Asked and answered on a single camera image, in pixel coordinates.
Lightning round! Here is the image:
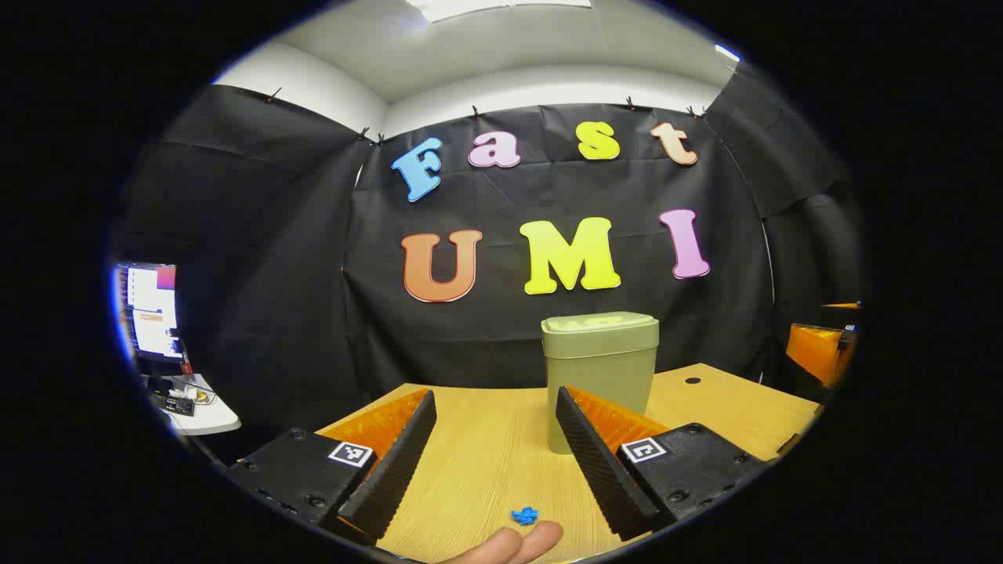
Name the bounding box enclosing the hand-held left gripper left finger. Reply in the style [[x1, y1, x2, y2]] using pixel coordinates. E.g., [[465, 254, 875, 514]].
[[227, 388, 437, 547]]

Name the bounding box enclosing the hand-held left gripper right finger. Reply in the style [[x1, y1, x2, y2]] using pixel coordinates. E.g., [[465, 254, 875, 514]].
[[555, 385, 773, 541]]

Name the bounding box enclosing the green desktop garbage bin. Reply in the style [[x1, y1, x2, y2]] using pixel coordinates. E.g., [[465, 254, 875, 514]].
[[541, 311, 661, 455]]

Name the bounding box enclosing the wooden desktop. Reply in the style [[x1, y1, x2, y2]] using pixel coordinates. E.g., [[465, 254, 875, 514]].
[[313, 363, 822, 564]]

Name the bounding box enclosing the white side table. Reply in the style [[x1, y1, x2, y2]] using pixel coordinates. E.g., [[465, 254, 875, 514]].
[[141, 374, 242, 436]]

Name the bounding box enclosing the black backdrop cloth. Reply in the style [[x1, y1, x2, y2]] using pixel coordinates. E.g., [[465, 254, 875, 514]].
[[110, 61, 867, 463]]

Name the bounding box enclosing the black keyboard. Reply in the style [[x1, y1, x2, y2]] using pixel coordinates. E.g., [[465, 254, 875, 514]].
[[151, 390, 197, 418]]

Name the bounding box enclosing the computer monitor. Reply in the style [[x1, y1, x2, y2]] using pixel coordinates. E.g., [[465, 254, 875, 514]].
[[116, 262, 185, 365]]

